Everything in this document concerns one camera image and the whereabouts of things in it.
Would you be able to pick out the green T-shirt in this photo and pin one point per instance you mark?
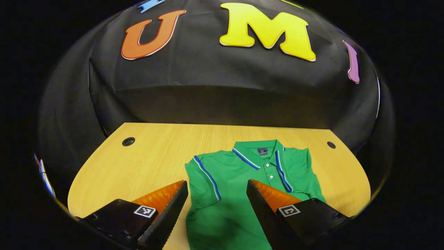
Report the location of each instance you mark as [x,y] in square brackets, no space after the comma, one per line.
[232,194]

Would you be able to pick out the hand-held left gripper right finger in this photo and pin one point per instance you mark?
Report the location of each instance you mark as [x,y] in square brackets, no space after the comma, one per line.
[262,215]

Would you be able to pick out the white printed banner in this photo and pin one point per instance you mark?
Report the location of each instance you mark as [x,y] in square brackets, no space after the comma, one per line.
[45,177]

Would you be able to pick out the black backdrop cloth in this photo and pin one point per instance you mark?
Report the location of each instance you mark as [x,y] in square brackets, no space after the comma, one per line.
[208,69]

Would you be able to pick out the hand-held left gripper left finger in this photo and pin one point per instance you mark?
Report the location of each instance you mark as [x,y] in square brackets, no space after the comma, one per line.
[171,215]

